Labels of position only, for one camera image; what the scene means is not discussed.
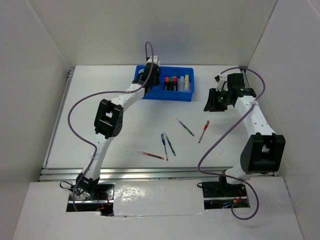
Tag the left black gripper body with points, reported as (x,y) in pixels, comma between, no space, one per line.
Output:
(156,80)

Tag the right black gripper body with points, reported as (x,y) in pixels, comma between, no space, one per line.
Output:
(224,101)

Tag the black orange highlighter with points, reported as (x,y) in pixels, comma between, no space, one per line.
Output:
(166,84)

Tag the black green highlighter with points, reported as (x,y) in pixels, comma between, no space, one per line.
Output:
(171,88)

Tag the black pink highlighter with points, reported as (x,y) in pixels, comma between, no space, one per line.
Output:
(175,83)

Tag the light blue highlighter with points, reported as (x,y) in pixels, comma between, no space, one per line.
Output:
(181,83)

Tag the pale yellow highlighter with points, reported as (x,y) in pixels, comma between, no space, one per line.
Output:
(186,83)

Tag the purple gel pen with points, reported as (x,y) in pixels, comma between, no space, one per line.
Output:
(185,127)

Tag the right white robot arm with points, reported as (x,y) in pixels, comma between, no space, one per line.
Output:
(263,152)

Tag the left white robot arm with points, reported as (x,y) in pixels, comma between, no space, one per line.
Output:
(108,124)

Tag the red ballpoint pen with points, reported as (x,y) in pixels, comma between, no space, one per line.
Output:
(204,130)

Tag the blue plastic sorting tray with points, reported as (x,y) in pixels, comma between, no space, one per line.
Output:
(157,92)

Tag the dark blue pen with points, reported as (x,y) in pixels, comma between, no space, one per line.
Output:
(164,145)

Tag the teal gel pen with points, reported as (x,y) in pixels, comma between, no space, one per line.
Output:
(170,144)

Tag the red gel pen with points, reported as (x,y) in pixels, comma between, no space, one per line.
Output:
(151,155)

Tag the white foil panel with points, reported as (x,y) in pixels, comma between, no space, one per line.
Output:
(157,198)

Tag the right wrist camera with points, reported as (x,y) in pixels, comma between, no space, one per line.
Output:
(221,83)

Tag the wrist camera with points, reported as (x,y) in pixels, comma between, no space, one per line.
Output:
(154,59)
(221,83)

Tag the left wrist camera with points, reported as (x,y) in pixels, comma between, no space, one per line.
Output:
(154,59)

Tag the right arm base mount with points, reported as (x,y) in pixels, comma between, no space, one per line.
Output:
(221,195)

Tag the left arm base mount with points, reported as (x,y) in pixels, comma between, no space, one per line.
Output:
(102,199)

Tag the aluminium front rail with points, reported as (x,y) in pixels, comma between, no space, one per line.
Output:
(108,174)

